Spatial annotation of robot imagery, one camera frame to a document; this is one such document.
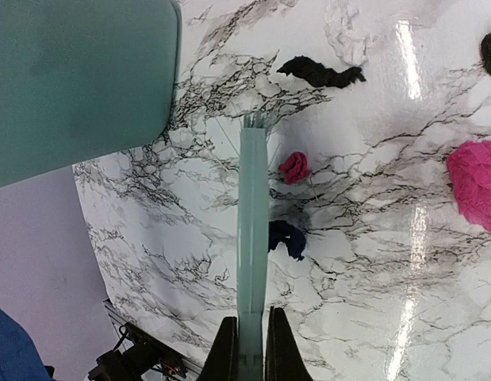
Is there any blue plastic dustpan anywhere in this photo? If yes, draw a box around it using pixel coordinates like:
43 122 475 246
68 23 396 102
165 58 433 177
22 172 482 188
0 309 52 381

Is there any teal hand brush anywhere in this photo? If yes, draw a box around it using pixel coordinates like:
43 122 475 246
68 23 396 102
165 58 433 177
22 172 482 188
236 112 269 380

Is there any black and white paper scrap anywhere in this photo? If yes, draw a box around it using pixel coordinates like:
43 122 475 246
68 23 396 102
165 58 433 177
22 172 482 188
275 7 373 89

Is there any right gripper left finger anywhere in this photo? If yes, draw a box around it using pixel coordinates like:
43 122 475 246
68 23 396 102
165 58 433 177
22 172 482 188
198 317 238 381

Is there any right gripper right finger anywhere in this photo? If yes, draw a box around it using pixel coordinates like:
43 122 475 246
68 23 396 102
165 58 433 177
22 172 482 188
265 307 313 381

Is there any black and pink paper scrap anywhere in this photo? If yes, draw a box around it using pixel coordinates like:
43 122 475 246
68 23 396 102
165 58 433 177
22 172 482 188
268 152 311 262

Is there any teal plastic waste bin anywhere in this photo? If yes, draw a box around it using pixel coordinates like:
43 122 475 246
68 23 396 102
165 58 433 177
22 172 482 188
0 1 182 188

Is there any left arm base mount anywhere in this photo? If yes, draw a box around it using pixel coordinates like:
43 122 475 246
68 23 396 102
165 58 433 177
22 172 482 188
88 322 198 380

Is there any pink paper scrap centre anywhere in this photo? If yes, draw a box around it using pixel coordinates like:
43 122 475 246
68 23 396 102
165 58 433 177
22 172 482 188
447 140 491 233

